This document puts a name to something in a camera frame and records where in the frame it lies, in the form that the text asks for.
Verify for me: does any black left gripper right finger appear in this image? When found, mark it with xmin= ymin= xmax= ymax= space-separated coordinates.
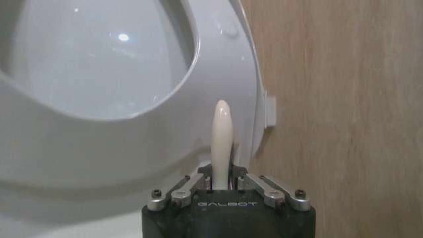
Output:
xmin=231 ymin=164 xmax=313 ymax=212

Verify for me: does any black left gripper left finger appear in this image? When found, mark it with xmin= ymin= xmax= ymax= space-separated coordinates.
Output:
xmin=147 ymin=164 xmax=214 ymax=211

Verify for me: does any cream toilet brush handle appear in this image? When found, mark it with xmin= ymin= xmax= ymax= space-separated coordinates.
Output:
xmin=211 ymin=99 xmax=234 ymax=191

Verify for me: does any white toilet seat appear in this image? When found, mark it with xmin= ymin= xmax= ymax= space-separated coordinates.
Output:
xmin=0 ymin=0 xmax=262 ymax=199

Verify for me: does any white toilet lid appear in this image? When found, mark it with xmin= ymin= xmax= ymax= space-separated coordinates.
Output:
xmin=235 ymin=0 xmax=270 ymax=156

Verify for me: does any white ceramic toilet bowl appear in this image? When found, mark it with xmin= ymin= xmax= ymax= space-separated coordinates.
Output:
xmin=0 ymin=0 xmax=196 ymax=120

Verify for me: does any small white plastic block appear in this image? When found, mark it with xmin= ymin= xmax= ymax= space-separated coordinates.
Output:
xmin=266 ymin=95 xmax=279 ymax=129

